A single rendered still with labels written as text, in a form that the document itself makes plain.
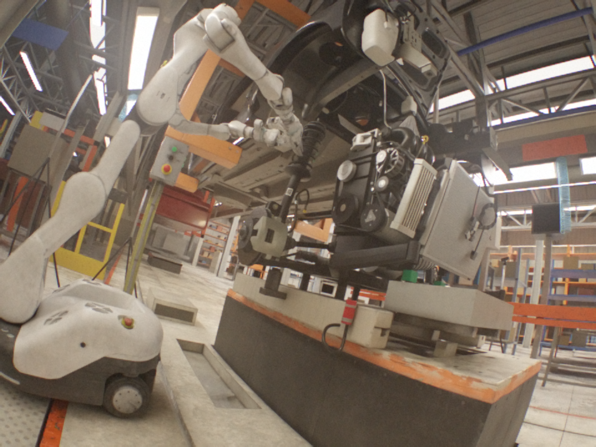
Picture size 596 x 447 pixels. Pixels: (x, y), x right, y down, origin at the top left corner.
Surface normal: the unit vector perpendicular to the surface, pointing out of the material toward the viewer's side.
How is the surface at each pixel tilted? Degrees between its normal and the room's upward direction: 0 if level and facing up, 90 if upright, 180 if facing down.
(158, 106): 90
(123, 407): 90
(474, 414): 90
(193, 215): 90
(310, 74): 145
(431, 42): 119
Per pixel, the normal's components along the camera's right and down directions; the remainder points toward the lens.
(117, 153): 0.68, 0.01
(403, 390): -0.80, -0.32
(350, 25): 0.51, -0.07
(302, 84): 0.23, 0.61
